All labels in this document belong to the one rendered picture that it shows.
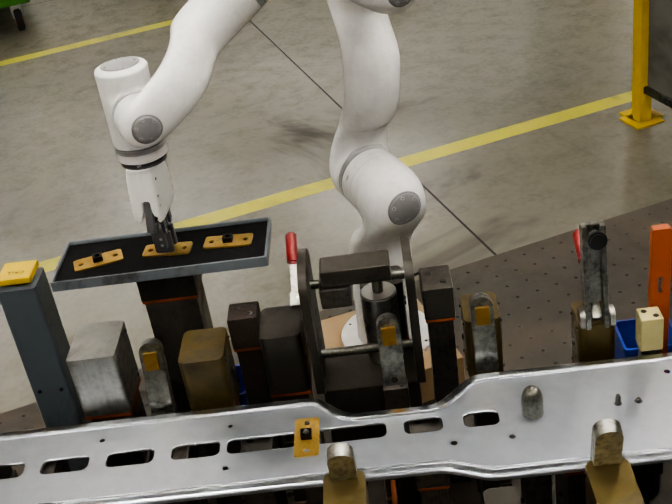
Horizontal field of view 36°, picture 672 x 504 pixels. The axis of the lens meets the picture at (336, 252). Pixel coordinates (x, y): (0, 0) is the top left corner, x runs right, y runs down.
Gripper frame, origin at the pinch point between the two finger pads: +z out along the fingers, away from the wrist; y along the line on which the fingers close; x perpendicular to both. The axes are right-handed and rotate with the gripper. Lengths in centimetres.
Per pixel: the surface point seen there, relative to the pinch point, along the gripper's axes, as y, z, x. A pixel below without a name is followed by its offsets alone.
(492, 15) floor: -441, 119, 76
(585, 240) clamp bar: 13, -1, 69
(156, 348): 20.3, 8.6, 1.1
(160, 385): 21.7, 14.9, 0.6
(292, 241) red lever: -1.2, 3.6, 21.6
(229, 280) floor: -173, 119, -39
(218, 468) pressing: 37.7, 18.5, 12.1
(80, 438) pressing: 29.2, 18.5, -11.7
